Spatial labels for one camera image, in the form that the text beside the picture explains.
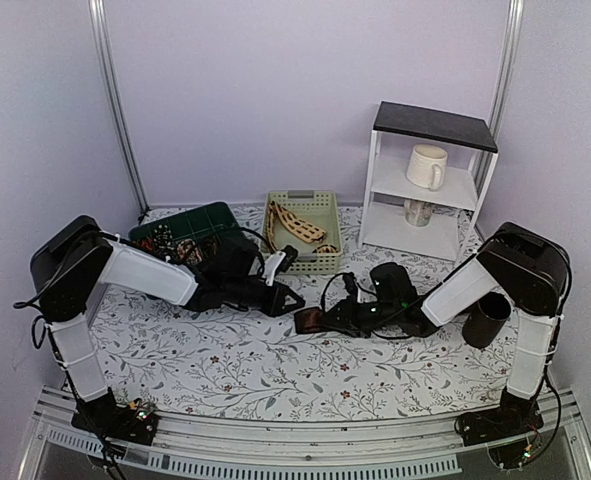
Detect red black rolled tie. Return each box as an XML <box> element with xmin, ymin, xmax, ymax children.
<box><xmin>134</xmin><ymin>237</ymin><xmax>156</xmax><ymax>253</ymax></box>

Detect cream ceramic mug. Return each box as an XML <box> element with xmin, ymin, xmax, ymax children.
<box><xmin>406</xmin><ymin>144</ymin><xmax>448</xmax><ymax>191</ymax></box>

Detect tan patterned rolled tie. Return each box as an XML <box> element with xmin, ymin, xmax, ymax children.
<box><xmin>176</xmin><ymin>238</ymin><xmax>203</xmax><ymax>266</ymax></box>

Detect aluminium frame post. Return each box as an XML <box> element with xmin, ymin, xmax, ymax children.
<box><xmin>88</xmin><ymin>0</ymin><xmax>150</xmax><ymax>216</ymax></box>
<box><xmin>489</xmin><ymin>0</ymin><xmax>525</xmax><ymax>139</ymax></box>

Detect floral white table mat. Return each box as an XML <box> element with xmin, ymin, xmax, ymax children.
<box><xmin>72</xmin><ymin>202</ymin><xmax>544</xmax><ymax>422</ymax></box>

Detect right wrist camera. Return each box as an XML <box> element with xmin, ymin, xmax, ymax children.
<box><xmin>342</xmin><ymin>272</ymin><xmax>361</xmax><ymax>303</ymax></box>

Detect right aluminium frame post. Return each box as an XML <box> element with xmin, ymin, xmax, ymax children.
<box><xmin>489</xmin><ymin>0</ymin><xmax>525</xmax><ymax>139</ymax></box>

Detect dark brown rolled tie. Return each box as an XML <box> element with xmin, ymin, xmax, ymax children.
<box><xmin>199</xmin><ymin>234</ymin><xmax>221</xmax><ymax>258</ymax></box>

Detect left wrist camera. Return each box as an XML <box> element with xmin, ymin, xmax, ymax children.
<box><xmin>261</xmin><ymin>245</ymin><xmax>299</xmax><ymax>286</ymax></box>

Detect dark green divided organizer box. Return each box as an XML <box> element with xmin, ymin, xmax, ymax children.
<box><xmin>129</xmin><ymin>202</ymin><xmax>246</xmax><ymax>264</ymax></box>

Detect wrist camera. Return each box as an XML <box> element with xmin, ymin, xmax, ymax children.
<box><xmin>342</xmin><ymin>272</ymin><xmax>361</xmax><ymax>303</ymax></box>
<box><xmin>261</xmin><ymin>245</ymin><xmax>299</xmax><ymax>286</ymax></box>

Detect dark red patterned tie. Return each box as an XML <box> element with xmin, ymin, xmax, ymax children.
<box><xmin>294</xmin><ymin>307</ymin><xmax>328</xmax><ymax>335</ymax></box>

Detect beige plastic slotted basket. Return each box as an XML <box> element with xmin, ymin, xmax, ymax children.
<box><xmin>261</xmin><ymin>190</ymin><xmax>343</xmax><ymax>275</ymax></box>

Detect tan black patterned tie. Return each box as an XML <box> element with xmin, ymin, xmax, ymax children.
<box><xmin>266</xmin><ymin>200</ymin><xmax>339</xmax><ymax>254</ymax></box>

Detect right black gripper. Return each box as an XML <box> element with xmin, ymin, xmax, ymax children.
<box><xmin>319</xmin><ymin>294</ymin><xmax>402</xmax><ymax>337</ymax></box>

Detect dark brown cylinder cup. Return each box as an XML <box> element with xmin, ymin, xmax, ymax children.
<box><xmin>462</xmin><ymin>292</ymin><xmax>512</xmax><ymax>349</ymax></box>

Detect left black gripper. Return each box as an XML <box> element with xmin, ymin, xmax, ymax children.
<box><xmin>225</xmin><ymin>276</ymin><xmax>306</xmax><ymax>318</ymax></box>

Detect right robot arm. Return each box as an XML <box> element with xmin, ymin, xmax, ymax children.
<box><xmin>321</xmin><ymin>222</ymin><xmax>572</xmax><ymax>436</ymax></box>

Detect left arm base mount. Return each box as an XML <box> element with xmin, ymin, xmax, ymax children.
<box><xmin>71</xmin><ymin>391</ymin><xmax>159</xmax><ymax>446</ymax></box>

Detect aluminium front rail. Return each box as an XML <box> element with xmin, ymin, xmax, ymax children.
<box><xmin>19</xmin><ymin>389</ymin><xmax>591</xmax><ymax>479</ymax></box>

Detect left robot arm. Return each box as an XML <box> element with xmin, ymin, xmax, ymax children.
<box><xmin>13</xmin><ymin>215</ymin><xmax>305</xmax><ymax>434</ymax></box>

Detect left aluminium frame post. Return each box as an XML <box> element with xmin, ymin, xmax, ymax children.
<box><xmin>88</xmin><ymin>0</ymin><xmax>150</xmax><ymax>216</ymax></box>

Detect white shelf with black top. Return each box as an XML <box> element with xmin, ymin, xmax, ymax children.
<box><xmin>358</xmin><ymin>101</ymin><xmax>499</xmax><ymax>263</ymax></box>

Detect patterned glass cup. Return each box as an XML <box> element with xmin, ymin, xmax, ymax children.
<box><xmin>404</xmin><ymin>198</ymin><xmax>434</xmax><ymax>228</ymax></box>

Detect black white dotted rolled tie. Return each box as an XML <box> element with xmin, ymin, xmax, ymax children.
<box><xmin>152</xmin><ymin>224</ymin><xmax>175</xmax><ymax>256</ymax></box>

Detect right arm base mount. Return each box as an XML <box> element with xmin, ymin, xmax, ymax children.
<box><xmin>454</xmin><ymin>399</ymin><xmax>544</xmax><ymax>446</ymax></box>

